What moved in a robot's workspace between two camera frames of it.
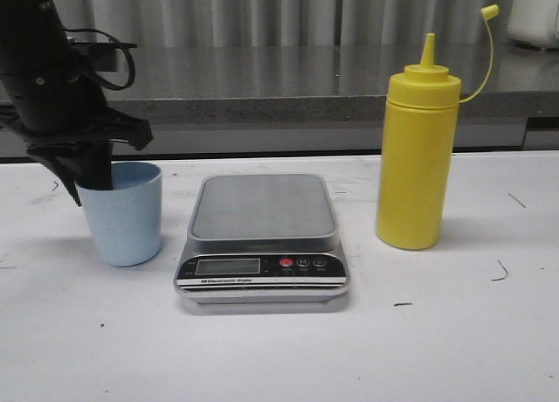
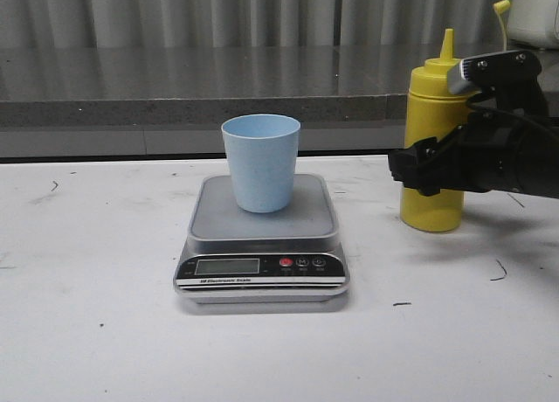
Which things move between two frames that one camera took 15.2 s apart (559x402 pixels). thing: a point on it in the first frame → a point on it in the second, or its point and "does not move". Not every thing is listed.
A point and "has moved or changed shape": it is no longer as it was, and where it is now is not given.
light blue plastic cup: (124, 223) → (262, 149)
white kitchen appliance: (534, 16) does not move
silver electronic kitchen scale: (268, 238) does not move
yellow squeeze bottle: (418, 149) has moved or changed shape
